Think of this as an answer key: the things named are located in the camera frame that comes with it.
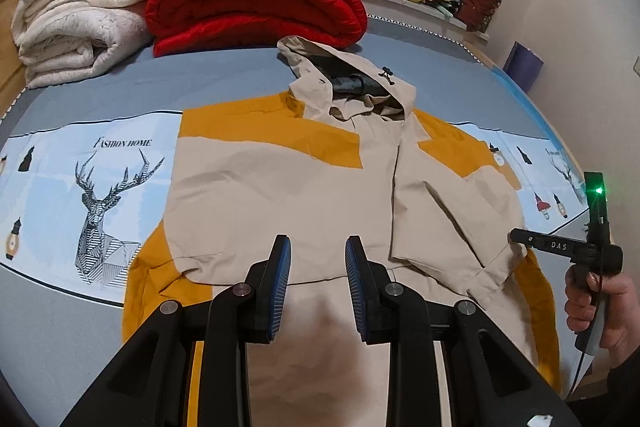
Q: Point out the beige and yellow hooded jacket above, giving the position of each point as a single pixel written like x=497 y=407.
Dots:
x=280 y=187

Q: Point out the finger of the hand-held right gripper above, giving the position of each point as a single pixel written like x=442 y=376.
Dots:
x=555 y=246

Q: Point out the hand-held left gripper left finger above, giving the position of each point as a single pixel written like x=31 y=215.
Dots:
x=281 y=282

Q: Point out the person's right hand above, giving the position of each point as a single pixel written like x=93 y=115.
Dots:
x=622 y=312

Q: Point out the red folded quilt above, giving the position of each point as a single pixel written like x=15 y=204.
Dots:
x=250 y=2

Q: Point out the printed grey bed sheet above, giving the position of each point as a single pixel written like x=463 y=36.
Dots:
x=225 y=77

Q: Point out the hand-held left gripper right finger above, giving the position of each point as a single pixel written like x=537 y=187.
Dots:
x=356 y=287

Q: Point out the cream folded fleece blanket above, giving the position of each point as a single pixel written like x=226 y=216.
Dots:
x=75 y=22

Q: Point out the dark red cushion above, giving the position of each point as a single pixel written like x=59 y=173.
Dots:
x=480 y=2

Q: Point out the person's right forearm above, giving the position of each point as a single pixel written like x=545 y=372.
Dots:
x=620 y=389

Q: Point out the white window ledge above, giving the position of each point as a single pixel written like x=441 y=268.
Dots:
x=400 y=4

